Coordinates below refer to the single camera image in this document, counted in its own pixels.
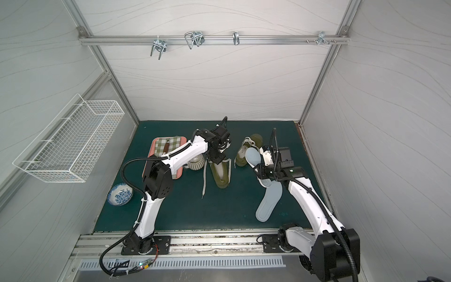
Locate green checkered cloth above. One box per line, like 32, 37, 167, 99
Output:
153, 136, 182, 156

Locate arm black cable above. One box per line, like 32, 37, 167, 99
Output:
269, 127, 360, 282
120, 140, 193, 198

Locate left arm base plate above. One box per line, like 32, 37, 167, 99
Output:
121, 235, 171, 256

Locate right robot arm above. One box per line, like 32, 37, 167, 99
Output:
245, 148, 361, 282

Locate aluminium crossbar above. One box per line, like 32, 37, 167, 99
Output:
79, 34, 351, 47

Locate ribbed ceramic cup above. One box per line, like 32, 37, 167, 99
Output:
186, 154, 206, 171

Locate metal hook clamp middle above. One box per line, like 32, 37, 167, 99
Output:
184, 31, 205, 49

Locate pink tray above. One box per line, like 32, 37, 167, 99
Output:
141, 136, 188, 180

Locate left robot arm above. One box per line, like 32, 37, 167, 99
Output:
134, 125, 230, 242

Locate white wire basket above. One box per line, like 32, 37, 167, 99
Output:
12, 94, 124, 183

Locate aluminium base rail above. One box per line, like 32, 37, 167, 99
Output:
70, 230, 360, 260

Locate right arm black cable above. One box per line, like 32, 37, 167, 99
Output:
269, 127, 360, 282

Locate blue white patterned bowl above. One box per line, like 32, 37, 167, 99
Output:
107, 183, 133, 206

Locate light blue insole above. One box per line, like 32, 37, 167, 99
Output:
256, 179, 283, 222
245, 147, 271, 188

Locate white vent strip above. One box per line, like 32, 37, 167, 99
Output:
79, 256, 286, 271

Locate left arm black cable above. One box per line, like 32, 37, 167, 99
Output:
120, 140, 193, 198

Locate metal U-bolt clamp left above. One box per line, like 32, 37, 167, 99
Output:
150, 37, 167, 60

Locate metal bracket right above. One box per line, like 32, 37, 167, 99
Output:
305, 32, 337, 45

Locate small metal clip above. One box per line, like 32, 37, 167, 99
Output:
232, 31, 240, 46

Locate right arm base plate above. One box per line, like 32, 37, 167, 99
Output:
261, 231, 314, 255

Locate olive shoe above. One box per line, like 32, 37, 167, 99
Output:
234, 133, 263, 167
202, 159, 231, 197

